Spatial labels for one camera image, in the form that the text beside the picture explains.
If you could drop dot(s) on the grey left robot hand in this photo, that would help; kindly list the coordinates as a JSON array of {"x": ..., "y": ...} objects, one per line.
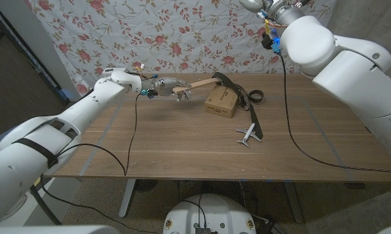
[{"x": 164, "y": 84}]

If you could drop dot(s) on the white toy airplane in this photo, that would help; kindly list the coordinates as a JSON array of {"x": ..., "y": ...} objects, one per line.
[{"x": 247, "y": 134}]

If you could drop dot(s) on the wooden hanger with metal clips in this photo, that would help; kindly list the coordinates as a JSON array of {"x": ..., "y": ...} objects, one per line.
[{"x": 195, "y": 85}]

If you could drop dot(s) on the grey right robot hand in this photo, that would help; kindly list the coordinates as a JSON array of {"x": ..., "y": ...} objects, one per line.
[{"x": 276, "y": 8}]

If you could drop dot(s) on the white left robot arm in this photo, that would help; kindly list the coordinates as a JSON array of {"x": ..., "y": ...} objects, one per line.
[{"x": 62, "y": 139}]

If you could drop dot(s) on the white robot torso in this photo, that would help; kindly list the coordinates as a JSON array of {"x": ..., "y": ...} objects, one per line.
[{"x": 211, "y": 211}]

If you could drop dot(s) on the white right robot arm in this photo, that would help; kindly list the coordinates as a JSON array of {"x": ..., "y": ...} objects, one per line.
[{"x": 351, "y": 74}]

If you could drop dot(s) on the grey table leg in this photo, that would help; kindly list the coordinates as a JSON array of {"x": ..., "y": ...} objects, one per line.
[{"x": 294, "y": 204}]

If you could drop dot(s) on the white table leg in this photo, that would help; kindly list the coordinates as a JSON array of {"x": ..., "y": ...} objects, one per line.
[{"x": 127, "y": 198}]

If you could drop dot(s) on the white door frame post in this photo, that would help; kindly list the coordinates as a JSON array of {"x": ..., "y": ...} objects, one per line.
[{"x": 36, "y": 39}]

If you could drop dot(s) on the white power strip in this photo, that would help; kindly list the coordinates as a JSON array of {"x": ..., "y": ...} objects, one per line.
[{"x": 112, "y": 71}]

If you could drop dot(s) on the brown cardboard package box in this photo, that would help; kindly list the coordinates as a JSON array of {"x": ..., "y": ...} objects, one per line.
[{"x": 223, "y": 100}]

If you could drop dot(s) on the dark brown leather belt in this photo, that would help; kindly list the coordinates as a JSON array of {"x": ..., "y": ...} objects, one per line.
[{"x": 244, "y": 97}]

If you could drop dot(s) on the floral backdrop cloth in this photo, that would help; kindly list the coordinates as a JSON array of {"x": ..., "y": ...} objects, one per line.
[{"x": 182, "y": 32}]

